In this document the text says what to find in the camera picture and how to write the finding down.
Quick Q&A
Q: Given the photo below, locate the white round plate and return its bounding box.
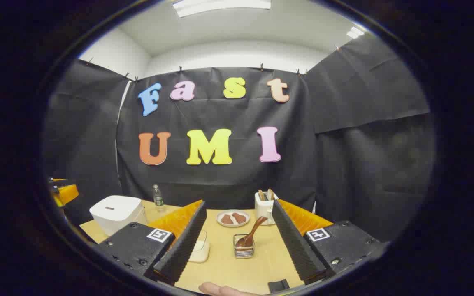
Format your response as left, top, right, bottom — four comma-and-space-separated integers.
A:
216, 210, 251, 228

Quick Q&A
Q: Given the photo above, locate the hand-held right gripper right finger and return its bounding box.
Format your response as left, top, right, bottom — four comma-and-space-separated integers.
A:
272, 199, 381, 285

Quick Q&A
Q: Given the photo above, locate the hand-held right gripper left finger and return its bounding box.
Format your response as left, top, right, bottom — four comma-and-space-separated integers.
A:
96, 200, 207, 286

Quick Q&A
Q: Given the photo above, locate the brown wooden spoon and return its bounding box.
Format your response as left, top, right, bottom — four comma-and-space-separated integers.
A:
236, 216, 269, 248

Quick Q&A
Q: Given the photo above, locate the clear container of rice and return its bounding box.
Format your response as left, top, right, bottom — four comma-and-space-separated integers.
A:
188, 229, 211, 264

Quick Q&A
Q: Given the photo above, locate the clear plastic water bottle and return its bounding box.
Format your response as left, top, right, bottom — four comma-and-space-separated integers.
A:
153, 184, 165, 212

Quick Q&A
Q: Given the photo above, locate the white rice cooker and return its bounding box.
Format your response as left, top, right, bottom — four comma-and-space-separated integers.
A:
89, 195, 148, 236

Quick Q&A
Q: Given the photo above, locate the white toaster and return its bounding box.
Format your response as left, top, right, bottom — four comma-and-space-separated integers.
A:
255, 191, 279, 225

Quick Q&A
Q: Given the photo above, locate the metal wire chopstick holder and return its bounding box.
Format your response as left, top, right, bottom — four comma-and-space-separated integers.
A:
233, 234, 255, 259

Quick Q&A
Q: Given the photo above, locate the long ceiling light panel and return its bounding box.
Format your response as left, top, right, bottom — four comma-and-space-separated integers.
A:
172, 0, 271, 18

